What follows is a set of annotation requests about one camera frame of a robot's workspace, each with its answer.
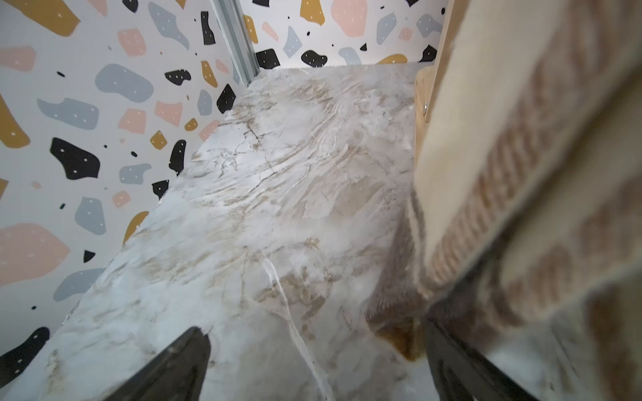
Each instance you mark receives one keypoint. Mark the wooden clothes rack frame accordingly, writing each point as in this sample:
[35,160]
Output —
[428,80]

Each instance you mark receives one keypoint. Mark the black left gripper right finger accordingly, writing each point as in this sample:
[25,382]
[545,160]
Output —
[460,372]

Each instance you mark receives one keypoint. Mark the brown plaid fringed scarf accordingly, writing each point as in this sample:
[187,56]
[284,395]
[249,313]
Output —
[521,233]

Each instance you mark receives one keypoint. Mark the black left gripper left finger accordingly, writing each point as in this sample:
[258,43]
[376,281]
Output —
[177,373]

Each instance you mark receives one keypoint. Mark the aluminium corner post left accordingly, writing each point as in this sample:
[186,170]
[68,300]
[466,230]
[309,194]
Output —
[233,26]

